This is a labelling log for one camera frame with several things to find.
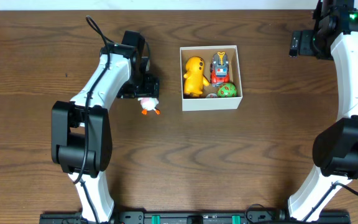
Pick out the white duck toy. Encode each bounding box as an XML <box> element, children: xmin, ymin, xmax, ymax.
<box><xmin>138</xmin><ymin>98</ymin><xmax>161</xmax><ymax>115</ymax></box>

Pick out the yellow duck toy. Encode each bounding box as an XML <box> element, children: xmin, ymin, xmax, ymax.
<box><xmin>183</xmin><ymin>57</ymin><xmax>210</xmax><ymax>97</ymax></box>

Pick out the wooden rattle drum toy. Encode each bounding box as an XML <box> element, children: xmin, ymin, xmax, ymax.
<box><xmin>206</xmin><ymin>93</ymin><xmax>218</xmax><ymax>98</ymax></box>

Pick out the green ball with red symbols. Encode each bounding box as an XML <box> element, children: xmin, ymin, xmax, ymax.
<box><xmin>217</xmin><ymin>83</ymin><xmax>237</xmax><ymax>98</ymax></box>

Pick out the red toy truck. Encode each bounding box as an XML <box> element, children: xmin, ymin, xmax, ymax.
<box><xmin>210</xmin><ymin>52</ymin><xmax>229</xmax><ymax>86</ymax></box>

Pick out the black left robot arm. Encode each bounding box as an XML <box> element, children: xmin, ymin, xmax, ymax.
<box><xmin>40</xmin><ymin>43</ymin><xmax>159</xmax><ymax>223</ymax></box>

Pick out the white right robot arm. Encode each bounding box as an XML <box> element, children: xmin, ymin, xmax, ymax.
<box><xmin>287</xmin><ymin>1</ymin><xmax>358</xmax><ymax>223</ymax></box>

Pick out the white cardboard box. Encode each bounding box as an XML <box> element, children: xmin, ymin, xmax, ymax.
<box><xmin>180</xmin><ymin>45</ymin><xmax>242</xmax><ymax>111</ymax></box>

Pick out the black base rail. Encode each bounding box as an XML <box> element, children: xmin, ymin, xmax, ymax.
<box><xmin>39</xmin><ymin>210</ymin><xmax>351</xmax><ymax>224</ymax></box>

